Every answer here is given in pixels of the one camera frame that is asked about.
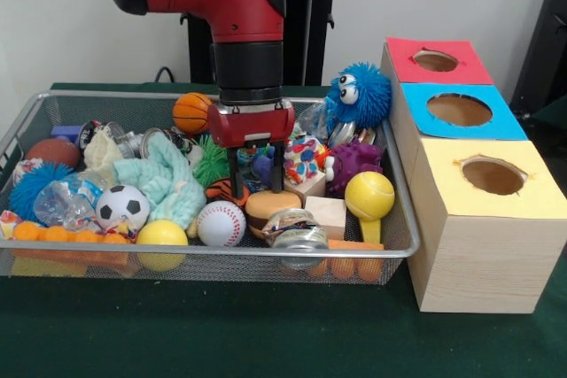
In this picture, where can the white baseball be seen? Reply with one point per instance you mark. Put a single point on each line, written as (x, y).
(221, 223)

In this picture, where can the clear mesh bin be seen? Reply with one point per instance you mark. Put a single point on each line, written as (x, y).
(248, 265)

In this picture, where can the wooden box with three holes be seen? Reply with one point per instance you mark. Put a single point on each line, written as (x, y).
(483, 258)

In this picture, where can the brown football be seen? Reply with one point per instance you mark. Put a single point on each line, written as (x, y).
(53, 152)

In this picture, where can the blue spiky ball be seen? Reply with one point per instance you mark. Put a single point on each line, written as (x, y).
(33, 187)

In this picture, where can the dark green tablecloth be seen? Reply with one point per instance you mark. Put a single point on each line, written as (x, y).
(221, 329)

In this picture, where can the orange basketball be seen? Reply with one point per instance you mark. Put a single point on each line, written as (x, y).
(190, 113)

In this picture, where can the mint green cloth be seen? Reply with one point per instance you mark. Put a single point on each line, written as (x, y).
(164, 179)

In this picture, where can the orange four-stud building block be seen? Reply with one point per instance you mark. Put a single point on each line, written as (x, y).
(66, 235)

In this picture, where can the cream knitted cloth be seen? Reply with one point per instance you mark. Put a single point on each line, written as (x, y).
(102, 152)

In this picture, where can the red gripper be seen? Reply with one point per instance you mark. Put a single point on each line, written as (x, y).
(252, 123)

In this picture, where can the purple spiky monster toy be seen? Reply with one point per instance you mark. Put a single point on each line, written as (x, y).
(356, 165)

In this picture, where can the orange striped tiger plush toy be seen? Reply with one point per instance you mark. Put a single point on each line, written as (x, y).
(217, 192)

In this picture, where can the blue spiky monster toy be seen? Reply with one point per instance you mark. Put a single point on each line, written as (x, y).
(365, 94)

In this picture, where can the side table with green cloth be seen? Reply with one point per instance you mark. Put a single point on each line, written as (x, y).
(553, 114)

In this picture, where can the black stand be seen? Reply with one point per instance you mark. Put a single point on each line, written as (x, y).
(545, 41)

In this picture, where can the black and white soccer ball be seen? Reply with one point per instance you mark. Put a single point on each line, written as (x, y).
(122, 207)

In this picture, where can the plain yellow ball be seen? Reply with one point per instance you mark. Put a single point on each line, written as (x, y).
(161, 234)

